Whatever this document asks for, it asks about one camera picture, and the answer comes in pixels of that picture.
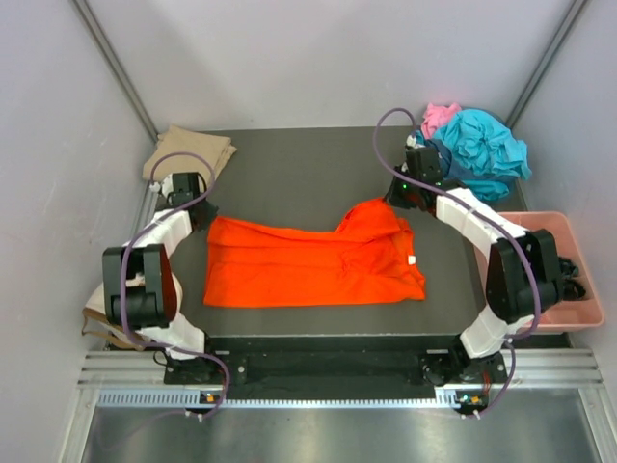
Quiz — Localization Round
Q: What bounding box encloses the dark hair tie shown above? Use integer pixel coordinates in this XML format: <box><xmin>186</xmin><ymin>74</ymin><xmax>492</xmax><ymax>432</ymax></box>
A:
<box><xmin>561</xmin><ymin>278</ymin><xmax>590</xmax><ymax>301</ymax></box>

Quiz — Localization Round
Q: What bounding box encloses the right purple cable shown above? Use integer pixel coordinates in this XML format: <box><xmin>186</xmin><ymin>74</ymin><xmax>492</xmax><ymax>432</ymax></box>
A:
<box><xmin>374</xmin><ymin>108</ymin><xmax>541</xmax><ymax>419</ymax></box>

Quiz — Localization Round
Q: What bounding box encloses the aluminium frame rail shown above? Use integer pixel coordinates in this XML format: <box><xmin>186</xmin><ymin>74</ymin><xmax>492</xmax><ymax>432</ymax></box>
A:
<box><xmin>78</xmin><ymin>348</ymin><xmax>604</xmax><ymax>389</ymax></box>

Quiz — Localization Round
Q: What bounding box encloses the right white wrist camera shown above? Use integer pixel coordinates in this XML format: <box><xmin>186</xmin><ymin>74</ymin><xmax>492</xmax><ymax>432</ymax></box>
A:
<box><xmin>406</xmin><ymin>135</ymin><xmax>424</xmax><ymax>150</ymax></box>

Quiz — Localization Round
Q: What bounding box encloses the pink t shirt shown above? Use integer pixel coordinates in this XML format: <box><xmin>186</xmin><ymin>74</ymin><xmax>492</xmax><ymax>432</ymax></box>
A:
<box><xmin>420</xmin><ymin>103</ymin><xmax>463</xmax><ymax>139</ymax></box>

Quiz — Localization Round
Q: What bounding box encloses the black hair tie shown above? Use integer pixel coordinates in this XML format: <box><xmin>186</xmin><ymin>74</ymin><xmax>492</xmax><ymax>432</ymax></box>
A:
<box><xmin>557</xmin><ymin>255</ymin><xmax>582</xmax><ymax>278</ymax></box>

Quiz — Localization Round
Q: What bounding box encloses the pink divided tray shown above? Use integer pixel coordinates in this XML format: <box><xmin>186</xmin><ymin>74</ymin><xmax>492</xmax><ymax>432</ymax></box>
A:
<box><xmin>498</xmin><ymin>211</ymin><xmax>604</xmax><ymax>333</ymax></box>

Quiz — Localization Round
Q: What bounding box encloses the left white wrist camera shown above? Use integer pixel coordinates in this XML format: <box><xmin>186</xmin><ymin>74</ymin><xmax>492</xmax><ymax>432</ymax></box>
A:
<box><xmin>148</xmin><ymin>174</ymin><xmax>174</xmax><ymax>199</ymax></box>

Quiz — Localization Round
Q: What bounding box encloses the grey slotted cable duct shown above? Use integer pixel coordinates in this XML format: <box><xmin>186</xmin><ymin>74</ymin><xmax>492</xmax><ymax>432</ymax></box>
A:
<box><xmin>95</xmin><ymin>389</ymin><xmax>488</xmax><ymax>410</ymax></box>

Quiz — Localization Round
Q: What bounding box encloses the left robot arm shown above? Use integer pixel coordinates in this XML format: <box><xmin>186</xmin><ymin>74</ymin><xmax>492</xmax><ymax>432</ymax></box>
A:
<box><xmin>102</xmin><ymin>172</ymin><xmax>224</xmax><ymax>384</ymax></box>

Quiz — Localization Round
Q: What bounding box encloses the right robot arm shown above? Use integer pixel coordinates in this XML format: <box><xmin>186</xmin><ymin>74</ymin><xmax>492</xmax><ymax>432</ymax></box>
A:
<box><xmin>386</xmin><ymin>146</ymin><xmax>564</xmax><ymax>386</ymax></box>

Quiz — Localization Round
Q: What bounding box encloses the folded beige t shirt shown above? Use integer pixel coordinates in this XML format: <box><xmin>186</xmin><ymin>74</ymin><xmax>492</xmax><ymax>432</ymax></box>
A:
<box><xmin>142</xmin><ymin>125</ymin><xmax>237</xmax><ymax>185</ymax></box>

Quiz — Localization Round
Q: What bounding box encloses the orange t shirt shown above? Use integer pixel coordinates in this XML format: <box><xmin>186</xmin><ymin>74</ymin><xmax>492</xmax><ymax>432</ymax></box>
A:
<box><xmin>203</xmin><ymin>199</ymin><xmax>426</xmax><ymax>309</ymax></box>

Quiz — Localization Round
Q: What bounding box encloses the turquoise t shirt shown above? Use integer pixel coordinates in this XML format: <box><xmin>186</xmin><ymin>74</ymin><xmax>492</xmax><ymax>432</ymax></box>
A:
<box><xmin>412</xmin><ymin>106</ymin><xmax>532</xmax><ymax>202</ymax></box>

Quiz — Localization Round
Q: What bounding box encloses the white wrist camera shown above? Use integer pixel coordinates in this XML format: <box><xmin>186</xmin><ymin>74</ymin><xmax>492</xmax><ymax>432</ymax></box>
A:
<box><xmin>406</xmin><ymin>135</ymin><xmax>424</xmax><ymax>150</ymax></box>
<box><xmin>148</xmin><ymin>174</ymin><xmax>174</xmax><ymax>199</ymax></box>

